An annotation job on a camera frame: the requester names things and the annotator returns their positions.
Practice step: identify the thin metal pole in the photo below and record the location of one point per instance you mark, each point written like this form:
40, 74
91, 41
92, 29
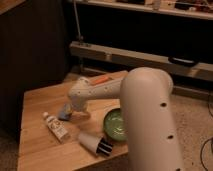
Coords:
79, 37

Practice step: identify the orange carrot toy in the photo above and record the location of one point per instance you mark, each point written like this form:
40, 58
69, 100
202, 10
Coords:
100, 80

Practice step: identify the long case with black handle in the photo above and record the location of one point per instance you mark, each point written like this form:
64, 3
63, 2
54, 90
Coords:
201, 71

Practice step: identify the green ceramic bowl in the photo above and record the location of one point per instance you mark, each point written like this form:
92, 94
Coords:
113, 125

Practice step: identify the white bottle with label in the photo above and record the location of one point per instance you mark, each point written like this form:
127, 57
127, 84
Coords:
56, 127

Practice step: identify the wooden shelf with clutter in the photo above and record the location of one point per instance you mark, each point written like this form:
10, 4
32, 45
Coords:
145, 8

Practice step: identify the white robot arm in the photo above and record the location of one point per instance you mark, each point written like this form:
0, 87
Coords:
144, 96

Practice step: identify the white cup with black stripes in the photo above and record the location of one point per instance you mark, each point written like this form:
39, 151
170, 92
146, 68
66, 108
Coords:
96, 145

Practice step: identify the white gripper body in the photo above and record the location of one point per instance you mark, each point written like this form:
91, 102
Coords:
79, 105

